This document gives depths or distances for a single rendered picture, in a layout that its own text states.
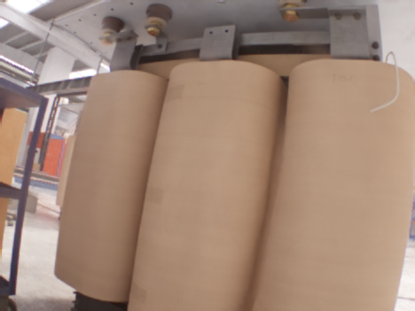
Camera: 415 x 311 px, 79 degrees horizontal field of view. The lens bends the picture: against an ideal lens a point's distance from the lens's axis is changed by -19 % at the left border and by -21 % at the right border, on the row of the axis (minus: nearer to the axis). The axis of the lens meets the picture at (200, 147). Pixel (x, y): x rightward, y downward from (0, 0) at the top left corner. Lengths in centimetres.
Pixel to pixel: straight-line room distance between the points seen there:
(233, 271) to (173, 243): 19
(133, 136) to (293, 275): 71
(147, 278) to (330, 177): 60
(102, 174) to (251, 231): 55
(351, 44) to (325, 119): 26
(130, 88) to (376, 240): 95
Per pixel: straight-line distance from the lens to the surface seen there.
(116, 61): 132
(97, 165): 114
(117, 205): 110
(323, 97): 83
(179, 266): 90
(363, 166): 77
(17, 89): 115
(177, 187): 90
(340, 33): 97
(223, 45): 104
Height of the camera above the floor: 65
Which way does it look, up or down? 10 degrees up
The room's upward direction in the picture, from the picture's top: 10 degrees clockwise
